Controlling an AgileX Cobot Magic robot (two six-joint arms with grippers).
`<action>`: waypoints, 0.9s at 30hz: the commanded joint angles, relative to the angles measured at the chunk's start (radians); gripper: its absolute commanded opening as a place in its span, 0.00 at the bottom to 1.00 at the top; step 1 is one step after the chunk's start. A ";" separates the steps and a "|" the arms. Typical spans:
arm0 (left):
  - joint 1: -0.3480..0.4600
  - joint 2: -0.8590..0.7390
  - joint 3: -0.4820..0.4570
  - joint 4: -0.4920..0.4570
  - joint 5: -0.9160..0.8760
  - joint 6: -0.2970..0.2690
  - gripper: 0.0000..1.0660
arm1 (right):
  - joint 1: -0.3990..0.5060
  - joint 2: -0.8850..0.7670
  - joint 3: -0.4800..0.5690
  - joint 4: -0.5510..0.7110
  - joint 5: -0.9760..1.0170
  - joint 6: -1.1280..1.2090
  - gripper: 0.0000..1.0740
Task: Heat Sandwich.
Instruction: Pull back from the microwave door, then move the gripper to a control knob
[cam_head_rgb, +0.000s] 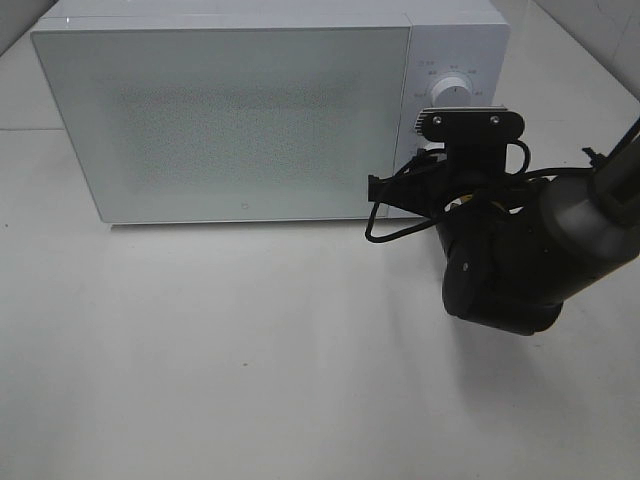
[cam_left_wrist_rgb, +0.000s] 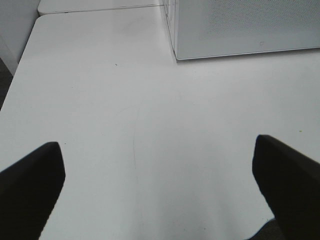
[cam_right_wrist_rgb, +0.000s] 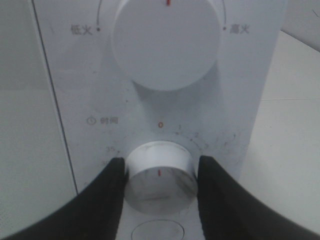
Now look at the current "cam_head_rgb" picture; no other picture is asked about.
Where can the white microwave oven body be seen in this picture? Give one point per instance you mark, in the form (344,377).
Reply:
(468,38)

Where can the upper white microwave knob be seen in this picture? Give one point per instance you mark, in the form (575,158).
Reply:
(451,91)

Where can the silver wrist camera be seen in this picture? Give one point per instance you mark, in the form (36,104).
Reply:
(474,138)

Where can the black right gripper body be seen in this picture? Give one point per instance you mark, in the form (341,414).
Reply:
(426,186)

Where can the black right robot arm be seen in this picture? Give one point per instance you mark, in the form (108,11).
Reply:
(517,245)

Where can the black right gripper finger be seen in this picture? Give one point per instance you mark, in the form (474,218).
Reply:
(394,190)

